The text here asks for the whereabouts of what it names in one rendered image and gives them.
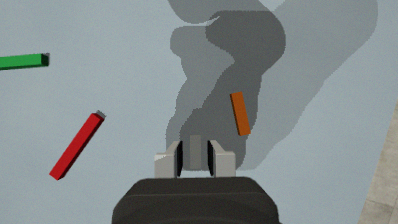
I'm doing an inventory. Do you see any orange rod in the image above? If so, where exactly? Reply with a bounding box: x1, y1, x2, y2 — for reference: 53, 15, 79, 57
230, 91, 251, 136

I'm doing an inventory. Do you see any green flat bar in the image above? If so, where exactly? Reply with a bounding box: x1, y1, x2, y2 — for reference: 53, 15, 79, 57
0, 54, 49, 70

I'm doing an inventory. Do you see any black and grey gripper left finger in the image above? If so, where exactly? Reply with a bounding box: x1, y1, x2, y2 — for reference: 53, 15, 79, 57
154, 141, 183, 178

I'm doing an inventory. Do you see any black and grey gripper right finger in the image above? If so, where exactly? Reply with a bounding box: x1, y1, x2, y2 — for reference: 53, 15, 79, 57
207, 140, 236, 177

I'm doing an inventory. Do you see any red rod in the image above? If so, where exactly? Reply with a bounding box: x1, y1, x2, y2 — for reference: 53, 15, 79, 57
49, 113, 104, 180

